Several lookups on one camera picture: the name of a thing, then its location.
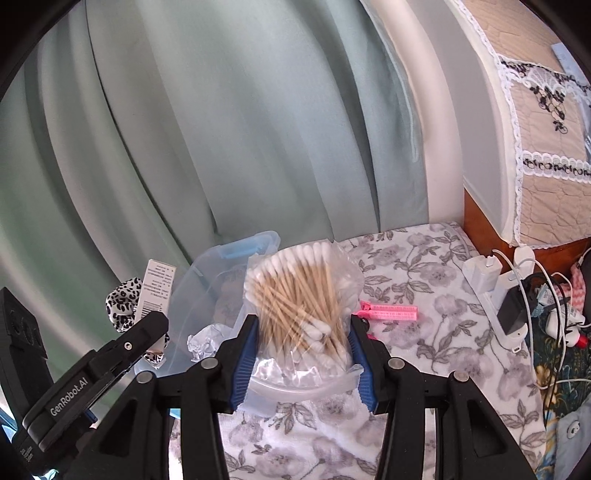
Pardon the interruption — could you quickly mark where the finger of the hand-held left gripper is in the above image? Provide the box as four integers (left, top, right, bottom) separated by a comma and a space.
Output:
90, 313, 169, 393

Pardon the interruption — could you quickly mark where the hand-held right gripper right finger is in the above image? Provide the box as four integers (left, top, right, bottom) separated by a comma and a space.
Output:
348, 314, 539, 480

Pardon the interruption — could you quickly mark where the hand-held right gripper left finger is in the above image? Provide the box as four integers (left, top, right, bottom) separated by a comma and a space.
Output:
92, 315, 260, 480

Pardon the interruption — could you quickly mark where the leopard print scrunchie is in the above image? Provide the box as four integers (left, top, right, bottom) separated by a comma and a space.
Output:
105, 276, 169, 365

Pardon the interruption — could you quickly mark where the small white medicine box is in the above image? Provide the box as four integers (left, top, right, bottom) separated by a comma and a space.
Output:
140, 259, 178, 319

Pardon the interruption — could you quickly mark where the pink hair roller clip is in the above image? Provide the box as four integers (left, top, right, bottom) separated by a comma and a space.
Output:
360, 300, 420, 323

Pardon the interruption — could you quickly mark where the bag of cotton swabs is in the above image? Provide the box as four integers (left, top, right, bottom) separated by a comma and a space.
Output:
240, 242, 365, 416

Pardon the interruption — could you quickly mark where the clear plastic storage container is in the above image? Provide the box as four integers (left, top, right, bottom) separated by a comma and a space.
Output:
134, 231, 281, 418

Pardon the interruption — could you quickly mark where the floral fleece blanket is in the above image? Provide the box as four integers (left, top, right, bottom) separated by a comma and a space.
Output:
168, 222, 548, 480

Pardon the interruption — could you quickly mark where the black power adapter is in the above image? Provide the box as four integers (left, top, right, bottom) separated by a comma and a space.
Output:
496, 277, 536, 335

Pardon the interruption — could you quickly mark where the white power strip with chargers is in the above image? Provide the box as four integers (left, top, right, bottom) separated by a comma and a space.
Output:
492, 249, 591, 384

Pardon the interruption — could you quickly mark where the dark floral cloth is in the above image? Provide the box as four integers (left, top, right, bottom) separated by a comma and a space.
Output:
533, 342, 591, 480

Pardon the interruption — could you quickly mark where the white bottle red cap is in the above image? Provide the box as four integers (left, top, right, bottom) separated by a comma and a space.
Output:
547, 309, 589, 349

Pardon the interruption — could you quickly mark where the light green curtain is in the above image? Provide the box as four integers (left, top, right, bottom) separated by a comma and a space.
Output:
0, 0, 430, 416

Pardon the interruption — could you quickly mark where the light blue panda cloth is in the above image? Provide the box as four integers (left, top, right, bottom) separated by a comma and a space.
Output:
545, 408, 591, 480

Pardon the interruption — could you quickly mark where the pink knitted cloth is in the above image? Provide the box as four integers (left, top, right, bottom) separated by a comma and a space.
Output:
570, 265, 591, 296

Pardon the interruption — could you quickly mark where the white padded headboard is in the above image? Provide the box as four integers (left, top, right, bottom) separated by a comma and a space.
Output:
445, 0, 522, 245

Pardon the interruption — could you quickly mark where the beige quilted lace cover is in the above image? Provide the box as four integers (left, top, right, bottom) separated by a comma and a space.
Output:
457, 0, 591, 250

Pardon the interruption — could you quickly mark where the brown wooden bed frame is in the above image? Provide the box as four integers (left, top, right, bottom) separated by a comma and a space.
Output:
463, 190, 591, 273

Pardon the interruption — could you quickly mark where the black cable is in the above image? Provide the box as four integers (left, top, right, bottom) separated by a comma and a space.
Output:
519, 272, 573, 324

